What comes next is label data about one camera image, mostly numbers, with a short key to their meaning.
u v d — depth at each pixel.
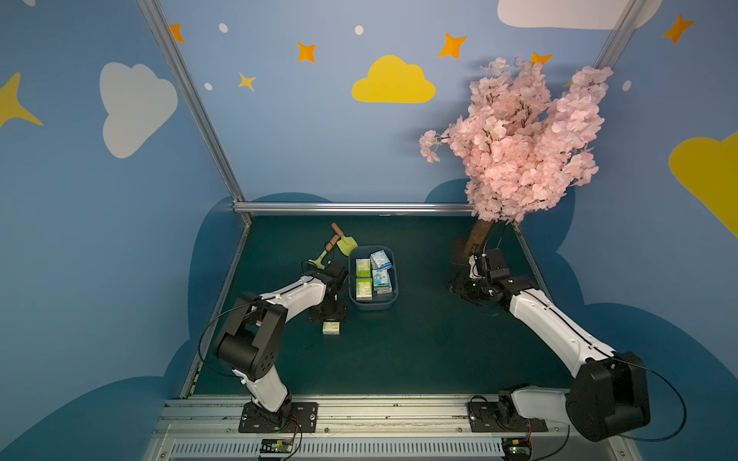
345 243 1.12
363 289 0.95
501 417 0.68
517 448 0.73
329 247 1.11
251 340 0.47
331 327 0.88
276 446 0.72
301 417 0.75
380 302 0.97
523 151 0.70
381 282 0.95
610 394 0.41
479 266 0.70
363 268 1.04
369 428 0.74
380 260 1.01
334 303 0.84
